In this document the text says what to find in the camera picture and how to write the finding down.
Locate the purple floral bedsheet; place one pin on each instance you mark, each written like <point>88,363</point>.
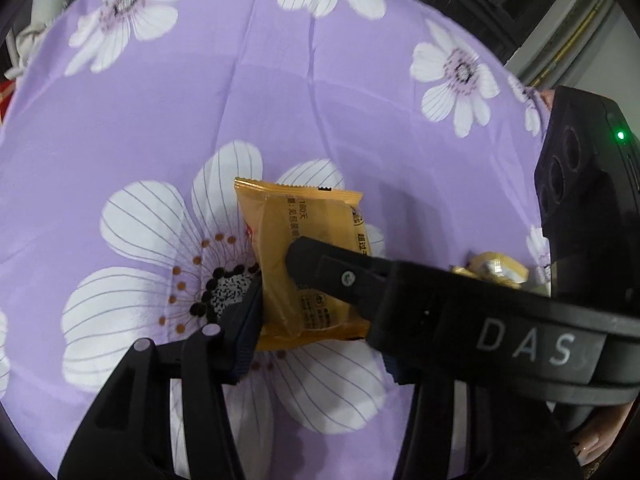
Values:
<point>200,110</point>

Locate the person's right hand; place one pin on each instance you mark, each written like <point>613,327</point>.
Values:
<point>597,452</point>

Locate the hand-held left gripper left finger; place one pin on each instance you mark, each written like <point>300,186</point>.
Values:
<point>245,340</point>

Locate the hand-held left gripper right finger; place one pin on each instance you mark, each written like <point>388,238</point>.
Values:
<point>450,435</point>

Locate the yellow wall pipe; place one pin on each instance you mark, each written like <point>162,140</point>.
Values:
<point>575,40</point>

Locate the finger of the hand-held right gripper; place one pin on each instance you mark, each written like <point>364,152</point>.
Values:
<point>330,270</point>

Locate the yellow and red box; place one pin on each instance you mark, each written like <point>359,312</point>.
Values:
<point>5,102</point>

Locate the gold foil snack packet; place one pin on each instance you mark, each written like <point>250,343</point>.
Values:
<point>495,267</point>

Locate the yellow snack packet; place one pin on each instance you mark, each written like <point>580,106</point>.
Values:
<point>280,220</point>

